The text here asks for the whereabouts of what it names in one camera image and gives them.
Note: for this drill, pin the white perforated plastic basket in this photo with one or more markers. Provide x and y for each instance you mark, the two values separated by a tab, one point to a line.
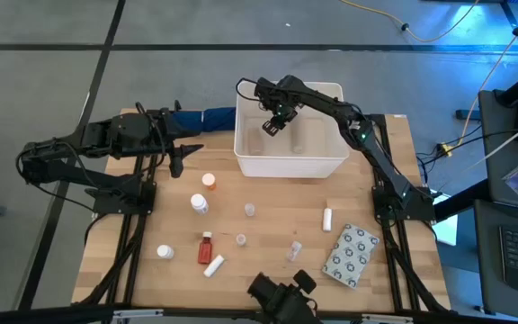
286	167

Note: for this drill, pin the red liquid bottle white cap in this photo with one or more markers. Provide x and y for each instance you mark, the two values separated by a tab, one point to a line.
204	252

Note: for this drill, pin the small white bottle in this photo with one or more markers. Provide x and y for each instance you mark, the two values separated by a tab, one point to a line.
165	251

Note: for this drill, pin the clear vial white cap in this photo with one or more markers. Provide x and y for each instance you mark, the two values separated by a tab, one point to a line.
294	251

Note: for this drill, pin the yellow power plug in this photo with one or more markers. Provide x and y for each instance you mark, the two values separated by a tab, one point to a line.
444	149

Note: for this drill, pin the white bandage roll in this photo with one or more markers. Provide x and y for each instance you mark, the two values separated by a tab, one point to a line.
327	219
213	266

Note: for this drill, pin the white labelled pill bottle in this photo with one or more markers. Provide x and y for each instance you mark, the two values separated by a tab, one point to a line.
199	202

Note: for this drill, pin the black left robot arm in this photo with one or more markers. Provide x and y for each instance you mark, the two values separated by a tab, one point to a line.
119	130

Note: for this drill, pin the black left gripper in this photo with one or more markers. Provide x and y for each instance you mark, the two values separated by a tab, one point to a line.
164	135

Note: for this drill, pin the orange pill bottle white cap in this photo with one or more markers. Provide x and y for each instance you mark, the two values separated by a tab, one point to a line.
208	180

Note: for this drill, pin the clear vial green label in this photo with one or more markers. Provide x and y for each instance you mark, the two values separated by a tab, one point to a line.
241	239

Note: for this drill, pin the black aluminium station frame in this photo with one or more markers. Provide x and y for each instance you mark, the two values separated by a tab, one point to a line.
61	316

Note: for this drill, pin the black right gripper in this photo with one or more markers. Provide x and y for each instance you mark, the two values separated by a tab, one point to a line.
279	101

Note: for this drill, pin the blue fabric bundle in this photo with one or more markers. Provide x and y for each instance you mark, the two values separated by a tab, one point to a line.
209	119

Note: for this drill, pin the grey patterned packet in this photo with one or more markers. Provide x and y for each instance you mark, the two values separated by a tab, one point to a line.
350	255

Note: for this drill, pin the small clear plastic vial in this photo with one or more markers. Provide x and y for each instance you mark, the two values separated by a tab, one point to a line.
249	209

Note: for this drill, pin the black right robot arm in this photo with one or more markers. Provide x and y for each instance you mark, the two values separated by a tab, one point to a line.
376	157

